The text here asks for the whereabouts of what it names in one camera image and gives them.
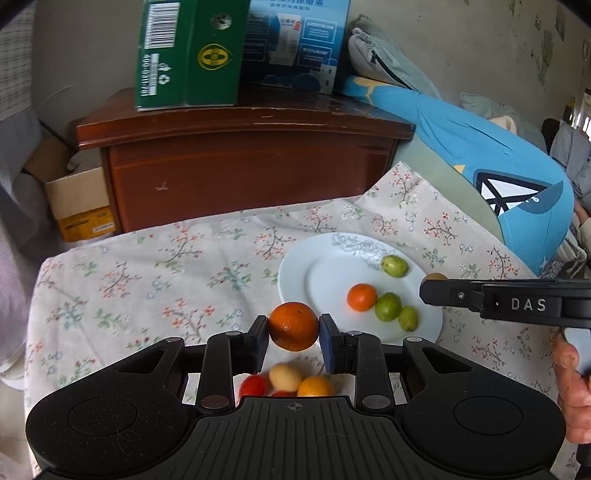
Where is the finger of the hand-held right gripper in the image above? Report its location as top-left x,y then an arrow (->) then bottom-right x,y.
419,278 -> 485,320

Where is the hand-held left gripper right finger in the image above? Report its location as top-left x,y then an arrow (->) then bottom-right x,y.
320,314 -> 482,412

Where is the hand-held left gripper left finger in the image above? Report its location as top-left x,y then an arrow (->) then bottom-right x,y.
106,316 -> 271,413

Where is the small orange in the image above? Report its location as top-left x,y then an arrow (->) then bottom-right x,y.
347,283 -> 378,311
269,301 -> 320,352
298,376 -> 335,398

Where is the white plate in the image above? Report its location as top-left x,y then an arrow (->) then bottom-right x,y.
278,232 -> 444,344

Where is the person's right hand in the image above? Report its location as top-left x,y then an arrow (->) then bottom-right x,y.
553,332 -> 591,446

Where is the pale green cushion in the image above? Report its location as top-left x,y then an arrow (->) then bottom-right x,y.
397,134 -> 504,241

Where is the floral tablecloth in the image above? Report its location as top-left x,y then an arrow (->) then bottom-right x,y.
23,161 -> 591,480

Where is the blue printed cushion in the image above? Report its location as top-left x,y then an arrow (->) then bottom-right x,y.
339,75 -> 575,278

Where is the brown wooden nightstand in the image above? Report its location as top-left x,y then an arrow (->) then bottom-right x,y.
75,83 -> 416,234

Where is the grey-green blanket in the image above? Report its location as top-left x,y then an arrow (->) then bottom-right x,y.
462,92 -> 548,151

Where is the cardboard box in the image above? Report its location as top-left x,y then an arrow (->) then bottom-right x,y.
23,134 -> 116,243

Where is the grey zippered pillow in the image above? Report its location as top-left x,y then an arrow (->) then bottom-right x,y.
347,14 -> 444,100

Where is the green carton box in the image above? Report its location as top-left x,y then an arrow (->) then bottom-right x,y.
135,0 -> 252,112

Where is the lilac cloth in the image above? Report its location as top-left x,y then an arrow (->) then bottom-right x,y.
0,115 -> 61,393

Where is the dark blue carton box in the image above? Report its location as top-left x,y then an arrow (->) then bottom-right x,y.
240,0 -> 352,96

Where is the white checked cloth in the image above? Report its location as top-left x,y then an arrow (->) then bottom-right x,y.
0,9 -> 47,130

